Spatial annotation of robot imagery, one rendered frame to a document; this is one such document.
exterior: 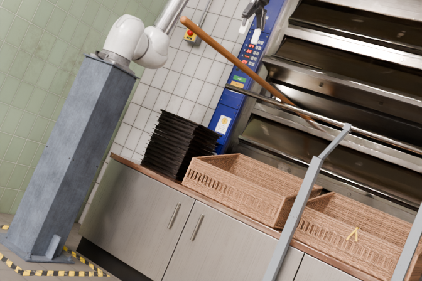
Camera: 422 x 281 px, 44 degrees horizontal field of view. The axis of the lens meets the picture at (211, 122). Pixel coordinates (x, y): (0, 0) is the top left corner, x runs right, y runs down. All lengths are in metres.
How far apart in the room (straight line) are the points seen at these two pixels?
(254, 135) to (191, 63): 0.70
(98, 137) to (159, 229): 0.55
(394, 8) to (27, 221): 2.24
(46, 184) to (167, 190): 0.59
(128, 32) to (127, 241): 1.07
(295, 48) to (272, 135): 0.55
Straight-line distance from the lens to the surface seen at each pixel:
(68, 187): 2.67
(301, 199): 2.35
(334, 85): 2.96
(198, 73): 3.45
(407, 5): 3.17
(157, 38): 2.82
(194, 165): 2.72
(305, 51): 3.21
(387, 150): 2.91
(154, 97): 3.58
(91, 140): 2.65
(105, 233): 2.91
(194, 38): 3.48
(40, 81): 3.13
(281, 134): 3.10
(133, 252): 2.79
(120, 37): 2.68
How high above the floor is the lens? 0.78
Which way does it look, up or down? 3 degrees up
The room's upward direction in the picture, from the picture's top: 23 degrees clockwise
